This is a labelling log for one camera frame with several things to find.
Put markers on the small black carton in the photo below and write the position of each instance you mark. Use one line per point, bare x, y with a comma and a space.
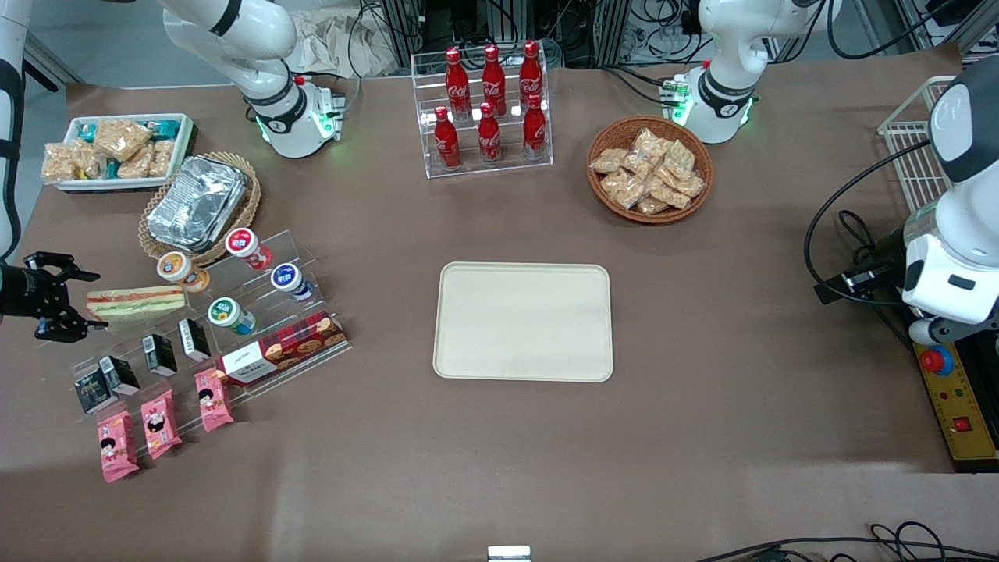
94, 392
193, 339
160, 355
121, 376

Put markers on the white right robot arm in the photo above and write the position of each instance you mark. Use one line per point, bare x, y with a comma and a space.
257, 39

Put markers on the pink snack packet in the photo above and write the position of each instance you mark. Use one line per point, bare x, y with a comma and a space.
212, 402
160, 425
117, 449

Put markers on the beige crumpled cloth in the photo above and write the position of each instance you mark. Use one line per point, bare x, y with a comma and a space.
343, 43

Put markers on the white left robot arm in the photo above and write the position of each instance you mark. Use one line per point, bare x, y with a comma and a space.
968, 226

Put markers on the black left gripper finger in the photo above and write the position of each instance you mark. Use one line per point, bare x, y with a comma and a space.
829, 293
862, 275

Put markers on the triangle sandwich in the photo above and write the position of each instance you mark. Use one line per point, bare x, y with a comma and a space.
136, 303

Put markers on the green lid yogurt cup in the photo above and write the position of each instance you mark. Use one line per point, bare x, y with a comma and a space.
228, 313

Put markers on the brown table cover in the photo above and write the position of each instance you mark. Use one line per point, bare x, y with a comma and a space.
741, 406

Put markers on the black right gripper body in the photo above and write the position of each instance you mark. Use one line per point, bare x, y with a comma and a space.
23, 292

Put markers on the clear cereal snack packet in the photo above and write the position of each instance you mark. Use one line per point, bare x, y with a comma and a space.
638, 165
691, 186
679, 158
161, 158
90, 161
670, 193
58, 162
652, 205
607, 161
136, 165
121, 139
646, 142
624, 189

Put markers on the red lid yogurt cup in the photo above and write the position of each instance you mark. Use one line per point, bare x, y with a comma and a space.
246, 243

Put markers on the aluminium profile frame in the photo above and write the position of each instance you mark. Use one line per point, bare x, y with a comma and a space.
593, 31

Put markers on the silver foil food container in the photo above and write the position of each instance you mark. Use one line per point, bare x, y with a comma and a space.
195, 203

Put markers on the orange lid yogurt cup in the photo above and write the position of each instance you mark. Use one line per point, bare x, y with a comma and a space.
178, 268

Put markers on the yellow black control box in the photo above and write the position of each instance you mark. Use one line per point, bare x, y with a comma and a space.
956, 406

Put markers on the small silver metal block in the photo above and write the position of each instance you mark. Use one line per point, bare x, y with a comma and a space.
509, 553

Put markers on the white rectangular snack bin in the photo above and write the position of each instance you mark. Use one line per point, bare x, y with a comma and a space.
186, 148

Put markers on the red cola bottle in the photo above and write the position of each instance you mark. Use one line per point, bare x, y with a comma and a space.
447, 144
457, 82
531, 74
535, 133
493, 78
489, 139

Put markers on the clear acrylic bottle rack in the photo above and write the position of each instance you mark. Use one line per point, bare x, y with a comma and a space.
538, 160

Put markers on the blue lid yogurt cup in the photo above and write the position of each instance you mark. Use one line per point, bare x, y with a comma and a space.
289, 279

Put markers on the round brown wicker basket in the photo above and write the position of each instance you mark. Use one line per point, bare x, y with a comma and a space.
605, 199

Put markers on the oval light wicker basket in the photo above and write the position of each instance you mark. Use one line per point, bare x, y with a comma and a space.
251, 204

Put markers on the red tartan cookie box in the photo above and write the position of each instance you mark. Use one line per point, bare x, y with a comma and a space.
285, 349

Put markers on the teal snack packet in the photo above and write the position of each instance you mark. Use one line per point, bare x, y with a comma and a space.
166, 126
86, 131

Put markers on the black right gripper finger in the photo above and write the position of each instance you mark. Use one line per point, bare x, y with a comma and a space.
66, 326
66, 269

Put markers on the beige rectangular tray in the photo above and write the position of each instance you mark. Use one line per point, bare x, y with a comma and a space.
523, 321

